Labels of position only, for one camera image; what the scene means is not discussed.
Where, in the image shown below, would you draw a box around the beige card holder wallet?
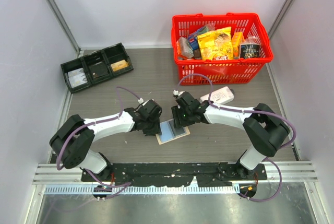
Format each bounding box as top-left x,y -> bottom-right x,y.
156,119 -> 190,145

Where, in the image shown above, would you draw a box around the dark card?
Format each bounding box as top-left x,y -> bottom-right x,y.
89,62 -> 109,82

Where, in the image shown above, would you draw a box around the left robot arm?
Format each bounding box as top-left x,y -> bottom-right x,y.
50,100 -> 162,181

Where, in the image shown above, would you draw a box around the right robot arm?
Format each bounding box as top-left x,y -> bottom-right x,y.
171,90 -> 290,180

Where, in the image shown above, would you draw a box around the gold card in tray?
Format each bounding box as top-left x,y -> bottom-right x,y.
110,60 -> 129,72

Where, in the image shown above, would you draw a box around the white cards in tray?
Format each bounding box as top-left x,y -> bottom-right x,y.
67,68 -> 88,88

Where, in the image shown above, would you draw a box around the white bottle grey cap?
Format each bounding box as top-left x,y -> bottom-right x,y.
210,86 -> 234,105

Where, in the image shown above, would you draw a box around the grey wrapped snack pack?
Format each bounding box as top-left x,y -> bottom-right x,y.
176,37 -> 194,59

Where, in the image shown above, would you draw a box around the black three-compartment tray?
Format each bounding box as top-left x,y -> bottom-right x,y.
61,43 -> 134,93

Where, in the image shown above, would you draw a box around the yellow chips bag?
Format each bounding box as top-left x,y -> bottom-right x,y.
198,27 -> 233,61

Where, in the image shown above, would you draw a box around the blue snack packet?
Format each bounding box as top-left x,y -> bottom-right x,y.
187,25 -> 212,50

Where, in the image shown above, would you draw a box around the red shopping basket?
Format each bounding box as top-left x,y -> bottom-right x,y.
171,13 -> 273,85

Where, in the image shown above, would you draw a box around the black round can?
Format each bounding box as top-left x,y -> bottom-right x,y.
240,43 -> 260,59

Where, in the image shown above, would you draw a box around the orange snack box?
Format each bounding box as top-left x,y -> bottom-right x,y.
231,31 -> 245,59

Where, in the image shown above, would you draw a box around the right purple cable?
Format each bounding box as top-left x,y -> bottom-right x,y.
174,74 -> 297,203

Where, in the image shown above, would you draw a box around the black mounting base plate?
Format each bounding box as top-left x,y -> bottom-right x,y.
95,162 -> 267,187

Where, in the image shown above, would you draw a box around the white cable duct strip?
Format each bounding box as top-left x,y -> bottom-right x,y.
44,184 -> 240,195

